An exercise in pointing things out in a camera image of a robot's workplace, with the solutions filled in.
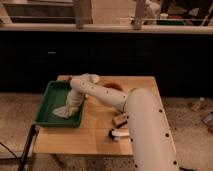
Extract black stand pole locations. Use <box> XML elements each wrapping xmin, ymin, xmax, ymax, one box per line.
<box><xmin>18</xmin><ymin>124</ymin><xmax>36</xmax><ymax>171</ymax></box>

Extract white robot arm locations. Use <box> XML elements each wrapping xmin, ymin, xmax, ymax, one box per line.
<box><xmin>69</xmin><ymin>74</ymin><xmax>179</xmax><ymax>171</ymax></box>

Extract green plastic tray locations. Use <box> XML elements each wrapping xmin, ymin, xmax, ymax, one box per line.
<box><xmin>35</xmin><ymin>81</ymin><xmax>84</xmax><ymax>128</ymax></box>

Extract grey towel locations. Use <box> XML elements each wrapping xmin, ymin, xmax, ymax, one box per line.
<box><xmin>52</xmin><ymin>106</ymin><xmax>68</xmax><ymax>118</ymax></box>

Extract wooden folding table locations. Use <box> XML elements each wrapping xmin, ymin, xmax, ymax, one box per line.
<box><xmin>34</xmin><ymin>76</ymin><xmax>162</xmax><ymax>157</ymax></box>

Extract wooden block with black handle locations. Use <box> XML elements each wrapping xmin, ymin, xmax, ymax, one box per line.
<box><xmin>112</xmin><ymin>114</ymin><xmax>127</xmax><ymax>128</ymax></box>

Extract brown bowl with blue sponge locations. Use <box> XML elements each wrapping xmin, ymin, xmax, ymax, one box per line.
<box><xmin>104</xmin><ymin>83</ymin><xmax>123</xmax><ymax>91</ymax></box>

